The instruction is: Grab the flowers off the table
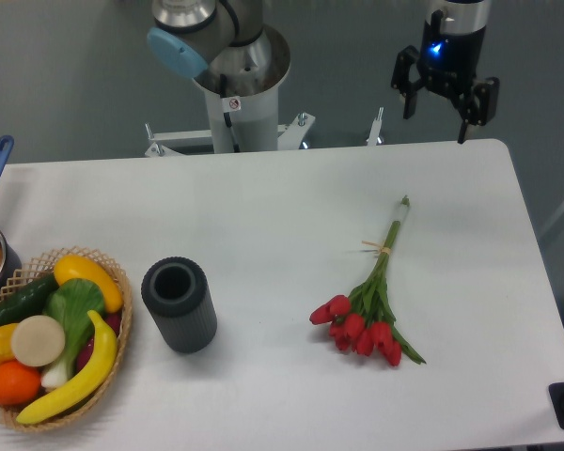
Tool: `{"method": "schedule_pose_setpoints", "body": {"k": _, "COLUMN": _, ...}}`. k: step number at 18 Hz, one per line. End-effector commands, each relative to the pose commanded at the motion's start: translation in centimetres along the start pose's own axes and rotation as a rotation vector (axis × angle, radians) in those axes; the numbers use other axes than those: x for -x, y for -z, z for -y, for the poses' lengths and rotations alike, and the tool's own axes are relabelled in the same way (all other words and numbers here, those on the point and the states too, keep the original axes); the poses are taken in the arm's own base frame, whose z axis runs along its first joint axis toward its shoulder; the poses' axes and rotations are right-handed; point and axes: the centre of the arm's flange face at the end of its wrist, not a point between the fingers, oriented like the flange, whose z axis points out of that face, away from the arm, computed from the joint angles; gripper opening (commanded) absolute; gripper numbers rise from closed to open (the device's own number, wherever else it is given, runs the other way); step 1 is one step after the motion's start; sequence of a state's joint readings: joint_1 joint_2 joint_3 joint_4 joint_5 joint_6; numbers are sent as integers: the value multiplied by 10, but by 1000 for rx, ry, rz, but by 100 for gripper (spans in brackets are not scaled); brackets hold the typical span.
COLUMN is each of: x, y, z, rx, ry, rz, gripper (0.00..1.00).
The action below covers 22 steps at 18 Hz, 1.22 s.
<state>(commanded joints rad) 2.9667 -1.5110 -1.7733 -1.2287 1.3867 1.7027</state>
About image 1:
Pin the dark red vegetable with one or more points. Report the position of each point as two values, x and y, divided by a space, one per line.
114 321

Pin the orange fruit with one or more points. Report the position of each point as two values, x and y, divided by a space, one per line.
19 384

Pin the yellow squash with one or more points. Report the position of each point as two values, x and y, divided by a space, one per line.
77 267

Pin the green cucumber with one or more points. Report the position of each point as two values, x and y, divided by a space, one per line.
27 301

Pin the yellow banana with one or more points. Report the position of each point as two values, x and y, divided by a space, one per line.
82 384

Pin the beige round disc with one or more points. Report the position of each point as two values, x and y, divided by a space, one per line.
37 341

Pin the dark grey ribbed vase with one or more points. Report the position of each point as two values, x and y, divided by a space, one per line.
176 293

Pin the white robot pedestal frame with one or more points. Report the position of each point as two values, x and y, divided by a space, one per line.
237 124

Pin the red tulip bouquet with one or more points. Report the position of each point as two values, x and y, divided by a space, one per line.
363 321

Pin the woven wicker basket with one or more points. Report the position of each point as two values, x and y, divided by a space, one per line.
36 268

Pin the green bok choy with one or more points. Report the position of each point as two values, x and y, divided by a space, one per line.
69 306

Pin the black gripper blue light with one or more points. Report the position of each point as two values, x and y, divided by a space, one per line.
447 64

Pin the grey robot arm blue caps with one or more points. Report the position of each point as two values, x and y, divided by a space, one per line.
239 62

